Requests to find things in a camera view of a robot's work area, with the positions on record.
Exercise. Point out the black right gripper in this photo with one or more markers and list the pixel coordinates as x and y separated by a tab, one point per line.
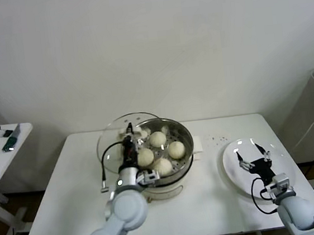
260	168

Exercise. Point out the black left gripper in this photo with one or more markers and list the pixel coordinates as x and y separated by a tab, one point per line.
129	154

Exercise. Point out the white steamed baozi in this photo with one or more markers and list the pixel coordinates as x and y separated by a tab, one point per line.
176	150
163	166
145	157
158	139

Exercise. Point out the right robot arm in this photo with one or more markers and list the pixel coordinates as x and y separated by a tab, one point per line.
296	215

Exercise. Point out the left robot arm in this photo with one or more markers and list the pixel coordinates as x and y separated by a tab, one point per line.
127	207

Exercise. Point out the steel perforated steamer basket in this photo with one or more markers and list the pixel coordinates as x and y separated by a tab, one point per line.
186	145

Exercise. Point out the steel steamer pot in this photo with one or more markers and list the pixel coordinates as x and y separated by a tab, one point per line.
167	190

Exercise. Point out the white round plate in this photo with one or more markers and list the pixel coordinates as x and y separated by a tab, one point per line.
235	168

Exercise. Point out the small black device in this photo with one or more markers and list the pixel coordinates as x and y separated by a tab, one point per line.
7	133

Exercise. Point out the white side table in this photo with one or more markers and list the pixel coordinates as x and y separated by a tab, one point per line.
0	173

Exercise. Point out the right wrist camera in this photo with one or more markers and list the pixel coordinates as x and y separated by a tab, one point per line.
279	184

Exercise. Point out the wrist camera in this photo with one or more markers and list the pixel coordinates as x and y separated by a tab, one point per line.
149	176
279	184

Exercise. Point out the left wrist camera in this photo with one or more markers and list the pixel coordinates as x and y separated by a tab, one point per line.
149	176

